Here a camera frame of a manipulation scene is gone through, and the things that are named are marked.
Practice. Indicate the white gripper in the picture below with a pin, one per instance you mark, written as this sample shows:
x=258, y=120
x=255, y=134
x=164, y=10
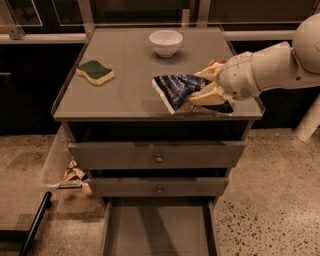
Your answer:
x=237, y=79

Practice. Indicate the blue chip bag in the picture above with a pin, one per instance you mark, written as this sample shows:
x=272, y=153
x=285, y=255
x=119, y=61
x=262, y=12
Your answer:
x=175, y=91

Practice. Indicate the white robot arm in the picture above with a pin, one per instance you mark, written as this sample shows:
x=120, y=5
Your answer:
x=293, y=65

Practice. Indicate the grey top drawer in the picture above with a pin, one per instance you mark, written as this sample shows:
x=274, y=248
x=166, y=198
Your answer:
x=157, y=155

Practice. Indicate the grey drawer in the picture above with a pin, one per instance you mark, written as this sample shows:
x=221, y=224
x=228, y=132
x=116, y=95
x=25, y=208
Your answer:
x=157, y=155
x=159, y=226
x=153, y=187

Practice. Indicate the grey drawer cabinet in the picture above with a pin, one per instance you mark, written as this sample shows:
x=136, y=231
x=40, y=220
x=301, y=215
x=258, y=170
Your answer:
x=129, y=109

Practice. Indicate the grey middle drawer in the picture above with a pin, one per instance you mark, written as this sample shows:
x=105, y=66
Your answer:
x=153, y=187

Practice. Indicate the grey bottom drawer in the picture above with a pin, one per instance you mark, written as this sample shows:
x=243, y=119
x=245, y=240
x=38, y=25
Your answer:
x=159, y=226

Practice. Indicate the crumpled brown snack bag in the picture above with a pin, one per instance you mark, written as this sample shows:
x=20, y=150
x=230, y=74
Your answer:
x=73, y=172

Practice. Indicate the red soda can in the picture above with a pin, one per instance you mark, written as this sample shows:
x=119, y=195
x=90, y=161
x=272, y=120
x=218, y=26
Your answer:
x=217, y=62

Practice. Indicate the white ceramic bowl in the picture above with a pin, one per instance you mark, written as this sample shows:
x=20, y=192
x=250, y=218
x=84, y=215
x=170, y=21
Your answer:
x=166, y=42

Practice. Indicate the green yellow sponge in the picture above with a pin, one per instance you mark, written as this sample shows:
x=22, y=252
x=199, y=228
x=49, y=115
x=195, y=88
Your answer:
x=95, y=72

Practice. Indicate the metal window railing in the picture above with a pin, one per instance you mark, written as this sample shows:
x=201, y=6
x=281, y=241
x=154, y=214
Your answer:
x=240, y=20

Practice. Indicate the clear plastic bin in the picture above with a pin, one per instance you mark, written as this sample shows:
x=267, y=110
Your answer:
x=54, y=168

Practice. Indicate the black bar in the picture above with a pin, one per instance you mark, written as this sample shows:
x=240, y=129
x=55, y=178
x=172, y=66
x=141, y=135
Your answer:
x=31, y=233

